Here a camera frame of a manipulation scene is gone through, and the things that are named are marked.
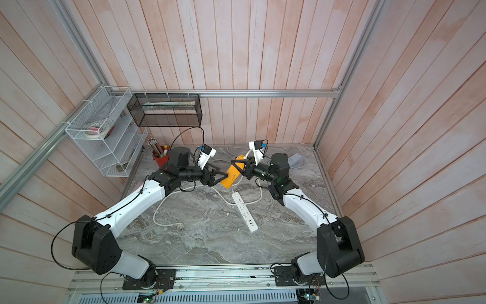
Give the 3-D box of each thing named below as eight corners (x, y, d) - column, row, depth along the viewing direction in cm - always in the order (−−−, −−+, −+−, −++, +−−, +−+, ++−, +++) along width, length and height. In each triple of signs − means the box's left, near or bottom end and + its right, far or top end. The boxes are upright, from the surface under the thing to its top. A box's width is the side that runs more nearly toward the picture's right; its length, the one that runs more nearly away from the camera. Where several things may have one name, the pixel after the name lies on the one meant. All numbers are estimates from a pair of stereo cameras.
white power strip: (250, 233, 87) (251, 232, 85) (231, 195, 99) (231, 193, 97) (257, 230, 88) (258, 228, 86) (237, 193, 100) (237, 190, 98)
